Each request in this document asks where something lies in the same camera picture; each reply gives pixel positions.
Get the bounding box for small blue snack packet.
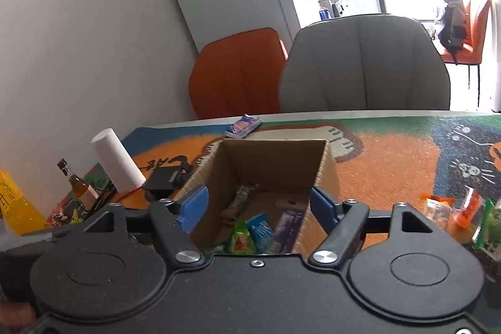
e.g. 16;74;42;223
246;214;275;252
226;114;262;139

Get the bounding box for amber glass bottle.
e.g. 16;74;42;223
57;159;100;217

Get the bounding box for purple white snack packet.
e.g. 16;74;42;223
268;209;308;254

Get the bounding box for orange cable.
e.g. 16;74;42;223
115;185;147;202

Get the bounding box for grey black backpack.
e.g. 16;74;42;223
434;0;470;64

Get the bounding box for black eyeglasses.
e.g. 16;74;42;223
90;181;118;213

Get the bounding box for small orange snack packet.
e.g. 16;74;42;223
456;186;485;231

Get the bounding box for person's left hand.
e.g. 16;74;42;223
0;302;37;327

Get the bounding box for cardboard box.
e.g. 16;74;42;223
172;138;341;254

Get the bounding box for white paper roll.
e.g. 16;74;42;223
91;128;146;192

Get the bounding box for printed cat table mat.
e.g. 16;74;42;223
47;114;501;268

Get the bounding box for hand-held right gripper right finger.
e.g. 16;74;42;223
307;186;435;273

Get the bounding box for black phone stand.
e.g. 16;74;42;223
142;162;192;202

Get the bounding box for clear biscuit packet orange trim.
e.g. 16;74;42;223
421;194;455;229

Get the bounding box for orange padded chair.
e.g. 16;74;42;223
434;0;493;100
189;28;289;119

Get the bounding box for yellow plastic bottle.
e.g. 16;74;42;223
0;167;48;237

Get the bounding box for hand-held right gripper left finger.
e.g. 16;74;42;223
84;184;210;273

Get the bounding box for green snack packet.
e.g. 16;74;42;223
472;199;501;250

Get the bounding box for clear cracker packet teal trim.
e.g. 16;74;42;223
221;183;260;231

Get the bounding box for grey padded chair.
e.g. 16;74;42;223
279;14;452;112

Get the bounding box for green candy packet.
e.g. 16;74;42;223
227;220;257;254

